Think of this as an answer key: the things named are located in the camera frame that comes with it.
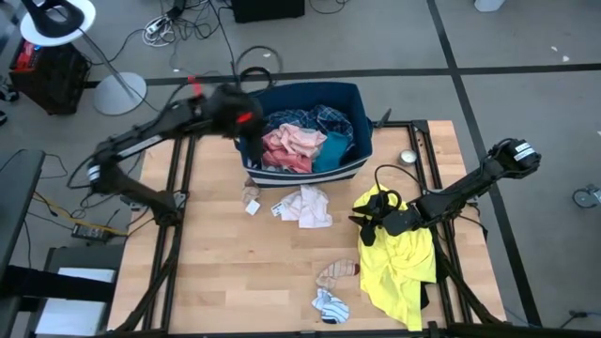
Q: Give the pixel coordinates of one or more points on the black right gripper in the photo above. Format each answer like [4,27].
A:
[389,214]

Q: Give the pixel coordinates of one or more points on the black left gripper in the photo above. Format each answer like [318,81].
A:
[232,110]

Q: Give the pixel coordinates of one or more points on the light pink shirt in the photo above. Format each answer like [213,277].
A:
[310,209]

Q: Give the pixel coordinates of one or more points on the beige striped sock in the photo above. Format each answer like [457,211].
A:
[338,272]

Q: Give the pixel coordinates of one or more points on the coral pink garment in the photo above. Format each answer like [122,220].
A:
[293,145]

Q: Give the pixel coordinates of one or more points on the teal garment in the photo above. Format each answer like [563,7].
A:
[331,152]

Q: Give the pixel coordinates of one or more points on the yellow shirt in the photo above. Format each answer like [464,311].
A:
[399,277]

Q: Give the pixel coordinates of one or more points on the navy white striped fabric bin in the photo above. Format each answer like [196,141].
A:
[305,94]

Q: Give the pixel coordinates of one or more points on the white paper tag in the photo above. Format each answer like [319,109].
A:
[252,207]
[277,210]

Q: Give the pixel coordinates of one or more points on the white striped sock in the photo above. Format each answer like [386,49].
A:
[331,307]

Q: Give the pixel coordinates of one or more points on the blue plaid shirt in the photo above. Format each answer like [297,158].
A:
[333,117]

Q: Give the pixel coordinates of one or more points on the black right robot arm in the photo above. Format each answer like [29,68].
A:
[469,184]

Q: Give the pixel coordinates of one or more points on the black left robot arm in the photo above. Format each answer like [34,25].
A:
[150,136]

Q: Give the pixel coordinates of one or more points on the silver tape roll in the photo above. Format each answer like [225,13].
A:
[407,158]

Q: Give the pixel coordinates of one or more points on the black box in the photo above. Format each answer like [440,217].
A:
[267,9]

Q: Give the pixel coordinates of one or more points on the white floor lamp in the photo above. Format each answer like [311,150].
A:
[119,94]

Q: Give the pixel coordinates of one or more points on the white power strip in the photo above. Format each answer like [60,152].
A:
[155,26]

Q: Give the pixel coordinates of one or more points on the black crate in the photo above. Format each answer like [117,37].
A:
[56,82]

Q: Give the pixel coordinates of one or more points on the black power adapter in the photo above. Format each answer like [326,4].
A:
[89,231]

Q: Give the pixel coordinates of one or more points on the red box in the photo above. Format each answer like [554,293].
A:
[27,54]

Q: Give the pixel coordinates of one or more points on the grey caster wheel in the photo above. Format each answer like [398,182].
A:
[586,197]

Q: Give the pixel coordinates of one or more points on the black desk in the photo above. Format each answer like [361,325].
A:
[19,197]

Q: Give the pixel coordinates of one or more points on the white container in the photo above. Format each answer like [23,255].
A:
[488,4]

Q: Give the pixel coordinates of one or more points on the black flat bar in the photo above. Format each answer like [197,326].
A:
[56,284]

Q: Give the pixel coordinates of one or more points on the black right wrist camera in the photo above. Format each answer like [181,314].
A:
[368,236]

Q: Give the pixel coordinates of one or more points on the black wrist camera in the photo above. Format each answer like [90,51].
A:
[256,148]
[368,236]

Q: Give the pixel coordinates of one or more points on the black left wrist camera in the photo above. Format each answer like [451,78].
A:
[256,148]

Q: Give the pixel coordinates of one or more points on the black aluminium frame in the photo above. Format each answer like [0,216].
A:
[474,331]

